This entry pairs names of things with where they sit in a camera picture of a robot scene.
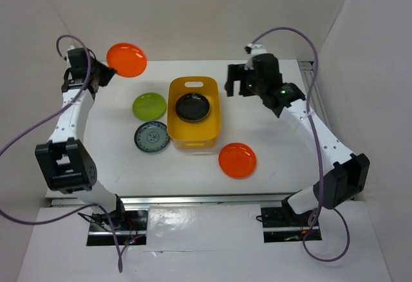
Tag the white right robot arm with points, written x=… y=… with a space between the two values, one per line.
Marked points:
x=342 y=173

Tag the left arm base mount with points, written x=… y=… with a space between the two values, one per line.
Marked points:
x=131 y=230

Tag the orange plate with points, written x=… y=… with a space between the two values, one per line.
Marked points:
x=237 y=160
x=127 y=59

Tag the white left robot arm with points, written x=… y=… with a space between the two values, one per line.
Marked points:
x=64 y=161

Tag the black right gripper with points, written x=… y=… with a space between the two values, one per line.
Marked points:
x=237 y=72

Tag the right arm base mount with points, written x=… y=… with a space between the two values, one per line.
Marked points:
x=278 y=228

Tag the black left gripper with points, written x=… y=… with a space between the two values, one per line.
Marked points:
x=109 y=73

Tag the yellow plastic bin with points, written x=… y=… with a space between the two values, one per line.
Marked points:
x=194 y=135

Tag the black plate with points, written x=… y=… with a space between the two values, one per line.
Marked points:
x=192 y=107

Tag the aluminium rail front edge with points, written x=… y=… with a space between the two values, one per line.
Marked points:
x=203 y=199

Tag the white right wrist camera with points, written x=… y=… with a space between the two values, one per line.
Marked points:
x=253 y=50

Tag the green plate near bin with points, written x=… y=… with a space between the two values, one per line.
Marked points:
x=149 y=106

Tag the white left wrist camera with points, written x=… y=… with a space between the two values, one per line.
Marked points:
x=70 y=49

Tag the blue floral plate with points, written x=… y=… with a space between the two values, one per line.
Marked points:
x=151 y=137

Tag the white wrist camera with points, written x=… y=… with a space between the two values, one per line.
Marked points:
x=253 y=50
x=70 y=49

